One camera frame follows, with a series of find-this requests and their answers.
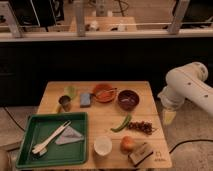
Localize dark metal cup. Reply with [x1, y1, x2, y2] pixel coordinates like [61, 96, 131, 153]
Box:
[59, 95, 71, 112]

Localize green pea pod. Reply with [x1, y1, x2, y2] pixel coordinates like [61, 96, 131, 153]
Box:
[111, 115, 132, 132]

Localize green cup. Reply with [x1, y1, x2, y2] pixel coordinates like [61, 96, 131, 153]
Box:
[64, 86, 77, 99]

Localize black cable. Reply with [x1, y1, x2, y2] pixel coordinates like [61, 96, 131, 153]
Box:
[168, 138, 213, 155]
[2, 106, 26, 133]

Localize white cup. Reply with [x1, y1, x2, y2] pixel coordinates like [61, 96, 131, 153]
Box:
[94, 136, 112, 156]

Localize dark red bowl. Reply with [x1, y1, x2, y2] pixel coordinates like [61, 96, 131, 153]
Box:
[117, 90, 140, 111]

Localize orange fruit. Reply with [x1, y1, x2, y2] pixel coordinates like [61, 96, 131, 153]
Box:
[120, 136, 135, 152]

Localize black cable right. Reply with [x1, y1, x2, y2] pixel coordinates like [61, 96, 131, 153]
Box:
[168, 138, 213, 155]

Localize wooden block eraser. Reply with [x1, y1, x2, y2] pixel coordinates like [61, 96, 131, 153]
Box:
[128, 142, 153, 167]

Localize grey folded cloth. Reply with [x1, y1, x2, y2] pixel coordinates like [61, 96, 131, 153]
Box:
[55, 126, 84, 145]

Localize black cable left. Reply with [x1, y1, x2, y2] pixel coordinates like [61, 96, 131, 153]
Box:
[2, 106, 26, 133]

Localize dark grape bunch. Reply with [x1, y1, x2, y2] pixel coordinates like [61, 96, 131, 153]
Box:
[127, 121, 155, 135]

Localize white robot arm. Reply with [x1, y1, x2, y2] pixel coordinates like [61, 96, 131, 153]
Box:
[158, 62, 213, 125]

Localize blue sponge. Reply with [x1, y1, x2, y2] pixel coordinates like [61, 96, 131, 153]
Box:
[80, 93, 91, 107]

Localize green plastic tray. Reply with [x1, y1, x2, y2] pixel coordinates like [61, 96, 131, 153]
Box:
[16, 112, 88, 169]

